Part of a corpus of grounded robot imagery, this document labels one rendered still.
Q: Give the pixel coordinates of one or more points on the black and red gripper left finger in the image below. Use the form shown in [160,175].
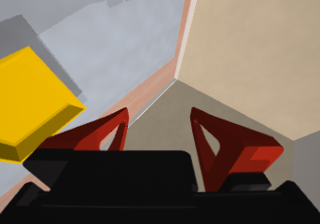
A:
[89,136]

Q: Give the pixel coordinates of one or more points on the yellow rectangular tray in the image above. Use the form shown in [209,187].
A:
[34,105]

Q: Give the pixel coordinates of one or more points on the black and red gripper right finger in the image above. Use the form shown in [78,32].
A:
[242,150]

